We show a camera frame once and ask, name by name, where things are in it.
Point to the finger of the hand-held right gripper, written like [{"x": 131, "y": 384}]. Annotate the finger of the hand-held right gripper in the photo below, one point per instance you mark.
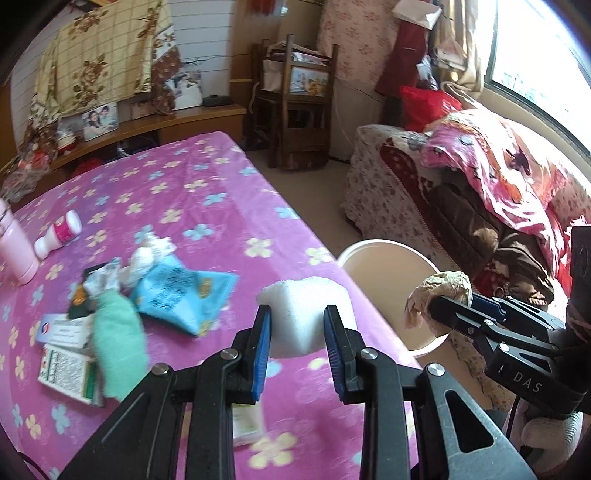
[
  {"x": 489, "y": 302},
  {"x": 455, "y": 314}
]

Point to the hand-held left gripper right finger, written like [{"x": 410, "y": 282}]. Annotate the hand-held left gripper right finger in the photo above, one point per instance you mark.
[{"x": 333, "y": 357}]

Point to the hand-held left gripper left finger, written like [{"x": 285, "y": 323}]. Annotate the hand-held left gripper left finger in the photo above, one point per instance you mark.
[{"x": 261, "y": 355}]

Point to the brown paper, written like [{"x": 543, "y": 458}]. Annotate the brown paper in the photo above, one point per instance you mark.
[{"x": 431, "y": 290}]

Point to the white foam block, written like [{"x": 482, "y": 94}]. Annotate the white foam block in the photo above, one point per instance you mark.
[{"x": 300, "y": 314}]

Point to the white plastic bin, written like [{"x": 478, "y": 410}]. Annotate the white plastic bin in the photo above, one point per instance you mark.
[{"x": 383, "y": 286}]

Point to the white tissue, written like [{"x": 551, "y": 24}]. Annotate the white tissue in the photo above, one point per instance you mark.
[{"x": 147, "y": 256}]

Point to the dark green snack packet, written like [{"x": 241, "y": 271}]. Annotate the dark green snack packet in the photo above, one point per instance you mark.
[{"x": 77, "y": 302}]

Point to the person's right hand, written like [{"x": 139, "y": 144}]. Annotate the person's right hand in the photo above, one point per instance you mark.
[{"x": 549, "y": 431}]

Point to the small white sachet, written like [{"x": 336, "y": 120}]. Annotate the small white sachet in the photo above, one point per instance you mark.
[{"x": 244, "y": 419}]

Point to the brown jacket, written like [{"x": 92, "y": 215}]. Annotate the brown jacket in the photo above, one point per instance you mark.
[{"x": 475, "y": 226}]

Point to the blue snack packet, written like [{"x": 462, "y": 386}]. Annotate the blue snack packet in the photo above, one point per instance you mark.
[{"x": 180, "y": 295}]

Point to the mint green cloth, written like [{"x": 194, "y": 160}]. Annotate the mint green cloth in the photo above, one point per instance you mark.
[{"x": 117, "y": 341}]

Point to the pink patterned blanket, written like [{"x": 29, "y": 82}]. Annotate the pink patterned blanket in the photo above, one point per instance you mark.
[{"x": 485, "y": 152}]

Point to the sofa with floral cover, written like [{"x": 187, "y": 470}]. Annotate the sofa with floral cover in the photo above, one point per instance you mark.
[{"x": 369, "y": 184}]

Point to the crumpled silver wrapper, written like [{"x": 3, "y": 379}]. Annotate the crumpled silver wrapper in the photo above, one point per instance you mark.
[{"x": 102, "y": 279}]

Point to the green and white medicine box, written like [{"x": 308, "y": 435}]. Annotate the green and white medicine box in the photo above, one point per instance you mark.
[{"x": 69, "y": 373}]

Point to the white and blue medicine box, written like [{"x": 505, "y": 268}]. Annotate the white and blue medicine box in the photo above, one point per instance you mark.
[{"x": 64, "y": 330}]

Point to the red plastic bag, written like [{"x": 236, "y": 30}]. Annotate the red plastic bag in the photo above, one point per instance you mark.
[{"x": 427, "y": 108}]

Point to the white cabinet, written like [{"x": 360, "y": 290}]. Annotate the white cabinet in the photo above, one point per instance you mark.
[{"x": 355, "y": 120}]

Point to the dark wooden chair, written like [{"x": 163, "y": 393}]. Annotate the dark wooden chair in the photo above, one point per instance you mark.
[{"x": 295, "y": 124}]

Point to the white bottle with pink label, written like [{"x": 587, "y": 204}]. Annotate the white bottle with pink label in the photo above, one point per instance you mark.
[{"x": 57, "y": 233}]

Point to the wooden headboard shelf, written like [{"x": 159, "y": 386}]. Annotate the wooden headboard shelf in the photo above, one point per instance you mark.
[{"x": 207, "y": 120}]

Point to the window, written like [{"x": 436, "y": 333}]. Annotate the window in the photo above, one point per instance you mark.
[{"x": 545, "y": 50}]

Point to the small black device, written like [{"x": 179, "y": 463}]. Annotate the small black device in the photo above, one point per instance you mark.
[{"x": 215, "y": 99}]

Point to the dark red garment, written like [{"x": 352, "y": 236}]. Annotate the dark red garment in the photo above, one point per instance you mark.
[{"x": 406, "y": 55}]

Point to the beige curtain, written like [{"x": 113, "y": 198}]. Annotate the beige curtain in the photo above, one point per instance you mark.
[{"x": 461, "y": 41}]

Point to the pink thermos bottle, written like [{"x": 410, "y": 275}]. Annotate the pink thermos bottle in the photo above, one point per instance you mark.
[{"x": 16, "y": 249}]

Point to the printed box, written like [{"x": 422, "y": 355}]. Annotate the printed box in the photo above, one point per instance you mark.
[{"x": 307, "y": 81}]

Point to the large wedding photo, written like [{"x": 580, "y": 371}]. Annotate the large wedding photo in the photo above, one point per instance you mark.
[{"x": 184, "y": 87}]

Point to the framed couple photo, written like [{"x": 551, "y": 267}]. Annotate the framed couple photo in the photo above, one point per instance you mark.
[{"x": 99, "y": 121}]

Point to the clear plastic bag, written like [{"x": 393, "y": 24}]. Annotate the clear plastic bag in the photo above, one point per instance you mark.
[{"x": 18, "y": 180}]

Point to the beige floral hanging cloth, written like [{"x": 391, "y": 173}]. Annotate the beige floral hanging cloth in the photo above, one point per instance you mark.
[{"x": 101, "y": 50}]

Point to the small brown photo frame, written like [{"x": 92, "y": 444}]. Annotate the small brown photo frame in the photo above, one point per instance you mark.
[{"x": 141, "y": 109}]

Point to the pink floral wall cloth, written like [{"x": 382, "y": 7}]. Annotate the pink floral wall cloth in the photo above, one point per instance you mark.
[{"x": 355, "y": 37}]

